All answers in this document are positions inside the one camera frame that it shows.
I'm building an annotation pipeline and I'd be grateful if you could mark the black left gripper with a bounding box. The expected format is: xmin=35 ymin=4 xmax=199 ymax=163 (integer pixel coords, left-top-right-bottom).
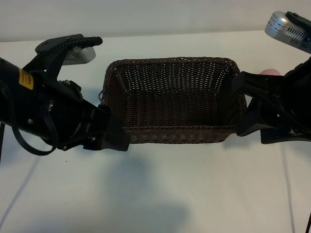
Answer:
xmin=26 ymin=70 xmax=130 ymax=152

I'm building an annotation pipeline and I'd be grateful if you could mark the black braided cable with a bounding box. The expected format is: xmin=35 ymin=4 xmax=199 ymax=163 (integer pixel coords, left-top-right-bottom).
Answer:
xmin=23 ymin=36 xmax=104 ymax=72

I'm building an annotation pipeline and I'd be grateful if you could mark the pink peach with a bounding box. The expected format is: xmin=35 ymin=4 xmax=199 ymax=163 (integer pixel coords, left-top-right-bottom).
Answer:
xmin=259 ymin=68 xmax=281 ymax=76

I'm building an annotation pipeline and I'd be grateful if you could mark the flat black ribbon cable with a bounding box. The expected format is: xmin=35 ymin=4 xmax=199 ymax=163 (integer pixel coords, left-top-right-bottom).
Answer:
xmin=0 ymin=82 xmax=59 ymax=157

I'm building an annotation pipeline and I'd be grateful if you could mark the black camera bracket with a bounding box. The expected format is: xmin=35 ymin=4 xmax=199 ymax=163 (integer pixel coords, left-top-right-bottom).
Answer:
xmin=285 ymin=11 xmax=311 ymax=47
xmin=35 ymin=33 xmax=85 ymax=82

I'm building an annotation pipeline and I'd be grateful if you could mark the thin dark hanging cable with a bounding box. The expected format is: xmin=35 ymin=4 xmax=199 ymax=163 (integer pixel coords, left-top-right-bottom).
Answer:
xmin=305 ymin=208 xmax=311 ymax=233

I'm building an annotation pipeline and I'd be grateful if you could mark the black left camera bracket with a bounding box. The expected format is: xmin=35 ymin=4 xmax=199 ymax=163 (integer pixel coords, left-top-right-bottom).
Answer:
xmin=35 ymin=33 xmax=85 ymax=82

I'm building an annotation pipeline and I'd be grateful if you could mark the black right camera bracket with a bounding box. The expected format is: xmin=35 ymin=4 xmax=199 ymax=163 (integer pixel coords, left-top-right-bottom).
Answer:
xmin=285 ymin=11 xmax=311 ymax=47

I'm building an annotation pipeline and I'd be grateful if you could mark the dark brown wicker basket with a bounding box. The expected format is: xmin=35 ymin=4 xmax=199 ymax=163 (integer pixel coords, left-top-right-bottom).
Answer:
xmin=98 ymin=57 xmax=247 ymax=145

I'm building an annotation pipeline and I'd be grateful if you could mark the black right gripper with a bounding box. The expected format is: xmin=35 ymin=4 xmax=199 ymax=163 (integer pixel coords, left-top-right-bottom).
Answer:
xmin=232 ymin=55 xmax=311 ymax=145

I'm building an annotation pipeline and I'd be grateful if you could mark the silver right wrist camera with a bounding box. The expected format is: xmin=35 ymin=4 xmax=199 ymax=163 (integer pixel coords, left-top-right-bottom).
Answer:
xmin=264 ymin=11 xmax=311 ymax=54

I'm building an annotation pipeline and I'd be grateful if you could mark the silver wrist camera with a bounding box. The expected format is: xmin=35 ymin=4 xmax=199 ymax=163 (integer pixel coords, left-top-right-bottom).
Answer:
xmin=264 ymin=11 xmax=311 ymax=54
xmin=62 ymin=45 xmax=96 ymax=66

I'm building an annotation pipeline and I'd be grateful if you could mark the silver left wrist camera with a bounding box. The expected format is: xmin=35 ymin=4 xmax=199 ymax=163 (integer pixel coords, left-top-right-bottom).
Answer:
xmin=62 ymin=45 xmax=96 ymax=66

